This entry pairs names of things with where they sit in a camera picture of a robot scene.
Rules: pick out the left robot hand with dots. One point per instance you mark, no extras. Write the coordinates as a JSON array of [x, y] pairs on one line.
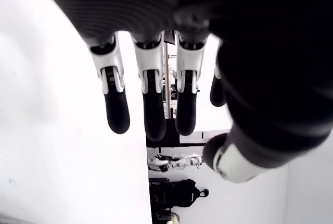
[[234, 13]]

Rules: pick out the white humanoid robot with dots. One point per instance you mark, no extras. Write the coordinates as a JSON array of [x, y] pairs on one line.
[[182, 161]]

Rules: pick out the beige round object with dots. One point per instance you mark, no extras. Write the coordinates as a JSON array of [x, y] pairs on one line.
[[174, 218]]

